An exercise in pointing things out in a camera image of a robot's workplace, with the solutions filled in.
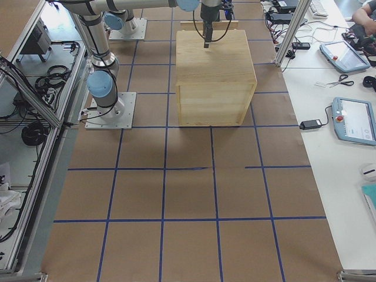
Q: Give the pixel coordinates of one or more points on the black gripper over cabinet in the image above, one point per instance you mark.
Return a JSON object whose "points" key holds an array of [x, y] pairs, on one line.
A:
{"points": [[207, 14]]}

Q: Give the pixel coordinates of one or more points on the wooden drawer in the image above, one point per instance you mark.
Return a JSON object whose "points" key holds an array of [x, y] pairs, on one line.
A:
{"points": [[221, 25]]}

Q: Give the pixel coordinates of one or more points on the silver robot arm over cabinet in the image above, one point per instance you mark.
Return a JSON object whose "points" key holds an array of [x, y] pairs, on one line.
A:
{"points": [[90, 14]]}

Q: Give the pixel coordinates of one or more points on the silver robot arm opening drawer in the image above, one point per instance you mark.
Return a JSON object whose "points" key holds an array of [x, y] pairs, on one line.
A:
{"points": [[117, 20]]}

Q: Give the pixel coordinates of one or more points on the person forearm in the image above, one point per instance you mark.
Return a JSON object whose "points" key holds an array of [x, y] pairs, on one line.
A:
{"points": [[362, 16]]}

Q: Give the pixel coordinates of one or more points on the wooden drawer cabinet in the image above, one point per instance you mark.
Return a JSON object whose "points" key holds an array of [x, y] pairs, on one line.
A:
{"points": [[215, 85]]}

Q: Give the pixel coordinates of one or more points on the blue teach pendant far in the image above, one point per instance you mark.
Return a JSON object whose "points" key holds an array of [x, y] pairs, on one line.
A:
{"points": [[343, 57]]}

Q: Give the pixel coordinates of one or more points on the blue teach pendant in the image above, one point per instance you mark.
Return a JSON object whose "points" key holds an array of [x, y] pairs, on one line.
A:
{"points": [[354, 120], [343, 57]]}

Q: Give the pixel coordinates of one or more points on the black power adapter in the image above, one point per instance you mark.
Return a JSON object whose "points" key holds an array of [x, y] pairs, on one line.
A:
{"points": [[310, 124]]}

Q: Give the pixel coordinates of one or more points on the blue teach pendant near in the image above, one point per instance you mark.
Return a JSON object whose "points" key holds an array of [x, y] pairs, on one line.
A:
{"points": [[354, 120]]}

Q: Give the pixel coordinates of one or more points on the white computer mouse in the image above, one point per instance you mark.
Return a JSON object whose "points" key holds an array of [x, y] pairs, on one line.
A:
{"points": [[368, 172]]}

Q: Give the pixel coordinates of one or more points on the teal notebook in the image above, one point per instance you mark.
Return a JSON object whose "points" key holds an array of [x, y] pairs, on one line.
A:
{"points": [[368, 192]]}

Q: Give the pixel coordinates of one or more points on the white crumpled cloth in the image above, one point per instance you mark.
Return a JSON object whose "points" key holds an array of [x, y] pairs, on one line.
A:
{"points": [[10, 199]]}

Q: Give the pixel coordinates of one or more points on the metal base plate under drawer arm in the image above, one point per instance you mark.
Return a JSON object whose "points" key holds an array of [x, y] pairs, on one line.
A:
{"points": [[138, 35]]}

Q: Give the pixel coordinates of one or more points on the aluminium frame post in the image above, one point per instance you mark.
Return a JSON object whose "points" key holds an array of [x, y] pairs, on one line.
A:
{"points": [[293, 27]]}

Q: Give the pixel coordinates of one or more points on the black handled scissors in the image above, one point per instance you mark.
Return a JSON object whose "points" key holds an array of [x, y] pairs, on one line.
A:
{"points": [[341, 81]]}

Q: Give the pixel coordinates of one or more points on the metal base plate under cabinet arm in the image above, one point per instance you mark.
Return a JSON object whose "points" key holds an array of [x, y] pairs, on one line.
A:
{"points": [[120, 117]]}

